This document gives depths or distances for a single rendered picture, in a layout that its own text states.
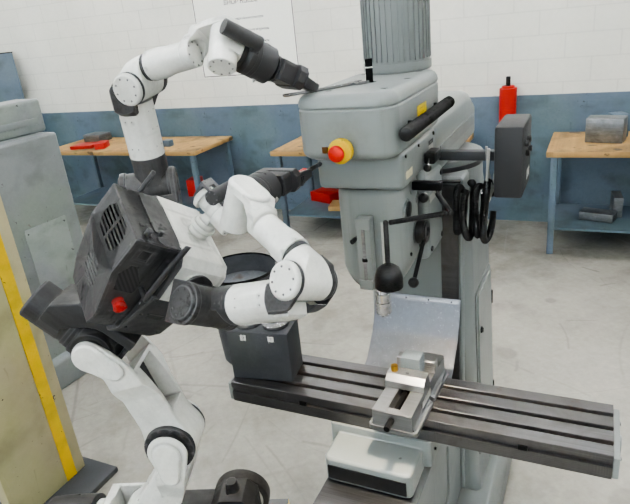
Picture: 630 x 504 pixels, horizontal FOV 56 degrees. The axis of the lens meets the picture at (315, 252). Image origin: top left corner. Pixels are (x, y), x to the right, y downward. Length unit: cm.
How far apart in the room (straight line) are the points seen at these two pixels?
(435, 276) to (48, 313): 127
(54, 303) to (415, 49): 118
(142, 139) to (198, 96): 557
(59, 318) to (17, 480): 163
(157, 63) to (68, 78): 693
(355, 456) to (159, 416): 61
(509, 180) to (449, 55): 414
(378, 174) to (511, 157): 43
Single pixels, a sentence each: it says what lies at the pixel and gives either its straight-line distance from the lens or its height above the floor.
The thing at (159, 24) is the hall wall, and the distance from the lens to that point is 730.
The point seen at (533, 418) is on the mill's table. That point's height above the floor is 92.
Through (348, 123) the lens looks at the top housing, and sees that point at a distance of 142.
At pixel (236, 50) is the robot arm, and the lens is 138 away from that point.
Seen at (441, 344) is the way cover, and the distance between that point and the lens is 218.
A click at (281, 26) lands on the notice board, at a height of 198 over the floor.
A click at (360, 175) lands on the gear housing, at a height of 167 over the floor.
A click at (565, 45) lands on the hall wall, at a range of 574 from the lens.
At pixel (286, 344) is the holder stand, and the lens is 198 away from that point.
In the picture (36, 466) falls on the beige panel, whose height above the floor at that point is 24.
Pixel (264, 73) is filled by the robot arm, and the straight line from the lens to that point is 142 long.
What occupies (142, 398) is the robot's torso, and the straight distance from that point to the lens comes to 170.
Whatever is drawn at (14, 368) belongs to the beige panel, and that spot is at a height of 75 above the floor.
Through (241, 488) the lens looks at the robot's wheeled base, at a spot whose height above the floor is 61.
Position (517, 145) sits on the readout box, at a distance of 177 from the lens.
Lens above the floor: 207
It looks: 22 degrees down
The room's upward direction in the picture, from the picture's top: 6 degrees counter-clockwise
